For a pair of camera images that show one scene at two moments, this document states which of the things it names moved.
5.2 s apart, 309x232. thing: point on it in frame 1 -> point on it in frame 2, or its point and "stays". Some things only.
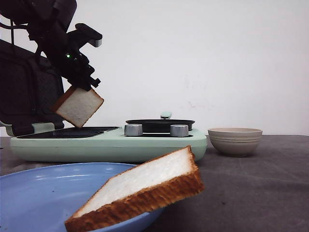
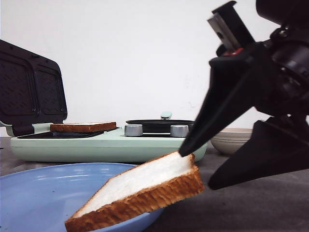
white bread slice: (80, 105) -> (83, 127)
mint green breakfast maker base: (100, 144) stays
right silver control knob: (179, 130) stays
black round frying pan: (161, 125) stays
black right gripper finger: (95, 82) -> (277, 145)
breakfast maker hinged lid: (31, 87) stays
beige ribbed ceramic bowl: (234, 142) stays
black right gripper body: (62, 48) -> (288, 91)
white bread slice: (159, 181) stays
